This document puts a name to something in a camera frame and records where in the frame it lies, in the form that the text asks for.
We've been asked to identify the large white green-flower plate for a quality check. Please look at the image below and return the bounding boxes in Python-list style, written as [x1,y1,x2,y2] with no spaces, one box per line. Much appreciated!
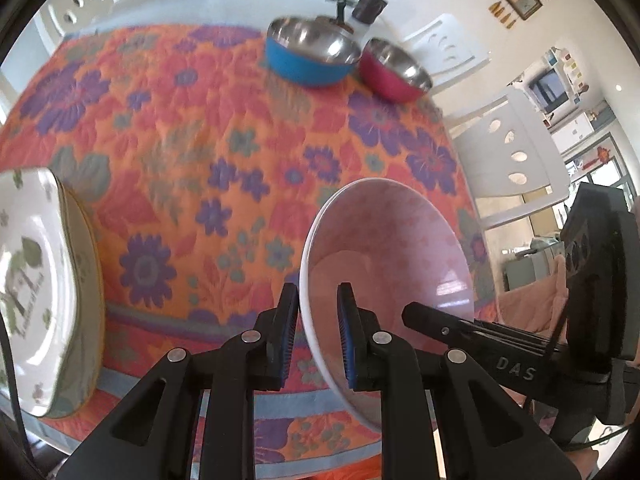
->
[0,167,81,418]

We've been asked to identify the television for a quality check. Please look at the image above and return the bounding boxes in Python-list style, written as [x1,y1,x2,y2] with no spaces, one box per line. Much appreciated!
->
[529,71,571,111]

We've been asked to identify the black cable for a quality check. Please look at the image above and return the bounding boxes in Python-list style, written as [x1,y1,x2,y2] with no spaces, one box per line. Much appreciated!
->
[0,310,32,461]

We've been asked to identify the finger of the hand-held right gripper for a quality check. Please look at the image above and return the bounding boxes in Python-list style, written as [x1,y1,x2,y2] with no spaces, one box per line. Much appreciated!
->
[401,301,552,359]
[472,319,562,346]

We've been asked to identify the pink cloth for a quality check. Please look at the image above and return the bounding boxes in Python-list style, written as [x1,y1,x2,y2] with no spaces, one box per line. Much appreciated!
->
[500,255,571,333]

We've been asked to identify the pink dotted bowl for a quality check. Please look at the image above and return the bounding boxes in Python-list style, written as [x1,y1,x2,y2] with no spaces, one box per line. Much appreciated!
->
[299,177,476,433]

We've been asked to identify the hanging gourd ornaments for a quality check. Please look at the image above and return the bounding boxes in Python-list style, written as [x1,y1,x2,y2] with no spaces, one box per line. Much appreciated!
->
[489,2,518,28]

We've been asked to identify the black manual coffee grinder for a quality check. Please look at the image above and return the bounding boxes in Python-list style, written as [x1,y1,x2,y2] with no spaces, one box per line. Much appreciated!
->
[325,0,390,36]

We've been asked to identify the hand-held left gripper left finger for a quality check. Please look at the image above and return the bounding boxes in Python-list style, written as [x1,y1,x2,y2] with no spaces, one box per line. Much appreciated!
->
[57,282,301,480]

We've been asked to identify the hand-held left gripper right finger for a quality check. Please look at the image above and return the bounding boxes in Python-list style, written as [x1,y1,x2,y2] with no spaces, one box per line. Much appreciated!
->
[336,282,568,480]

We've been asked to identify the white cut-out chair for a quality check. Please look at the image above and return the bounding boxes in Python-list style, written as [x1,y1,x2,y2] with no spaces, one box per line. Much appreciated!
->
[442,85,573,228]
[402,14,493,93]
[47,0,123,36]

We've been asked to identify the blue steel-lined bowl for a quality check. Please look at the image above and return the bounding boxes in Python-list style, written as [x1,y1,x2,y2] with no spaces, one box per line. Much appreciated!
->
[265,16,362,87]

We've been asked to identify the orange floral tablecloth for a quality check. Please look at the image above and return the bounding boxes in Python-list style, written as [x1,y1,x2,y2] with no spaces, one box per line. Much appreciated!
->
[0,24,501,480]

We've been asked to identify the magenta steel-lined bowl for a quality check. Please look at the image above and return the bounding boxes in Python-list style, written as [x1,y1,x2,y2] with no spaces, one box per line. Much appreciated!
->
[359,37,433,103]

